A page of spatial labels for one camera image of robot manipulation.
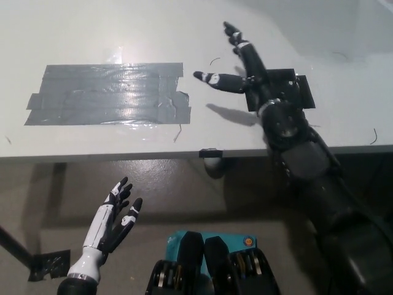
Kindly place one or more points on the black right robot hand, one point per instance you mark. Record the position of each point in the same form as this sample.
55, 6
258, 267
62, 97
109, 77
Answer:
282, 123

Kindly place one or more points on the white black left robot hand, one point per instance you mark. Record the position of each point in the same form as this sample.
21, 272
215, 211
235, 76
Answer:
98, 230

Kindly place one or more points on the black teal robot torso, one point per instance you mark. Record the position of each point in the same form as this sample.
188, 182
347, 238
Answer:
215, 264

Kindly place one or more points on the black tape square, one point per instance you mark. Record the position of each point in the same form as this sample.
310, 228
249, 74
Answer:
308, 92

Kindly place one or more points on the crumpled black floor tape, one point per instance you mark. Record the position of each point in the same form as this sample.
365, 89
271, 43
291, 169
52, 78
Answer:
49, 265

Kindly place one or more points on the grey round table foot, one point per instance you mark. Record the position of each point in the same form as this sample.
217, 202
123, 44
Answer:
214, 166

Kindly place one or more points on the black slanted pole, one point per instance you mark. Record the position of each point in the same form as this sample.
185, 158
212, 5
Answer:
13, 246

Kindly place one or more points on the grey duct tape patch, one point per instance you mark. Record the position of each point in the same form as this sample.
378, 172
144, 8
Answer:
107, 95

